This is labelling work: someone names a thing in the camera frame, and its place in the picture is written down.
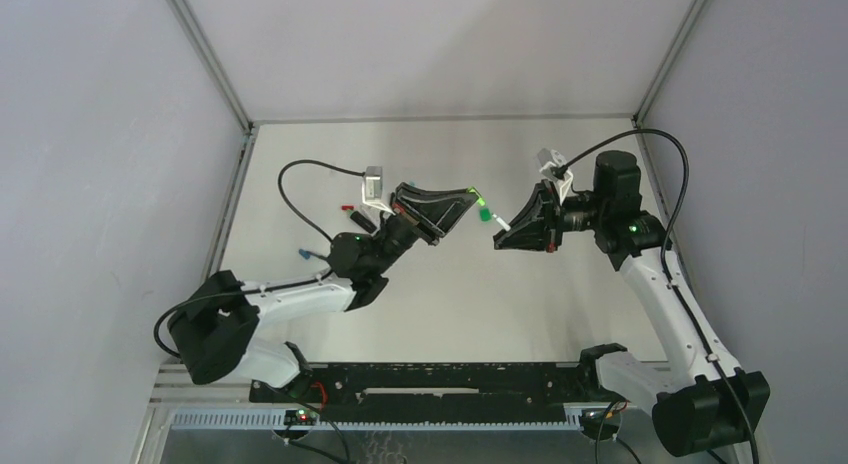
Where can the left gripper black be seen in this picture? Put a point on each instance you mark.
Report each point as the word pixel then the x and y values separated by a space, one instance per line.
pixel 416 216

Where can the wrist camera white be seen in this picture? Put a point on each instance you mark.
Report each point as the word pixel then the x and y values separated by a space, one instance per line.
pixel 552 166
pixel 372 189

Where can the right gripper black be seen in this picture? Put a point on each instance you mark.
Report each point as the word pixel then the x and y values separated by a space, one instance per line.
pixel 552 218

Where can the blue black pen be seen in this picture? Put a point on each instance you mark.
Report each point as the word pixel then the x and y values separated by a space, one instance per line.
pixel 306 254

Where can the black marker red cap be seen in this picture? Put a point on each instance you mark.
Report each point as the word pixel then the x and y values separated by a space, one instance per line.
pixel 360 219

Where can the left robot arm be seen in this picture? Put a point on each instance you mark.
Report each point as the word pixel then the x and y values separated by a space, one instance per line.
pixel 216 331

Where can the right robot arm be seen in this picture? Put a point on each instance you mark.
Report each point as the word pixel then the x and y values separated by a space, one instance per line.
pixel 706 400

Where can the aluminium frame rails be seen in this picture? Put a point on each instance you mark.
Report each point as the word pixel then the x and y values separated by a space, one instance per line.
pixel 217 423

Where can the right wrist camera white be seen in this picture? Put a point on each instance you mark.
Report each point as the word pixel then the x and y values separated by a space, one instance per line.
pixel 552 166

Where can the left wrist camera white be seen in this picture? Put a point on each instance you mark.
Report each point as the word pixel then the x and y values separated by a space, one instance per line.
pixel 372 189

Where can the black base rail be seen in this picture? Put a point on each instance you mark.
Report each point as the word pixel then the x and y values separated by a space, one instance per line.
pixel 445 393

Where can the small circuit board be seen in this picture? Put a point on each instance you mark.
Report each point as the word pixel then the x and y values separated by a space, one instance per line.
pixel 300 417

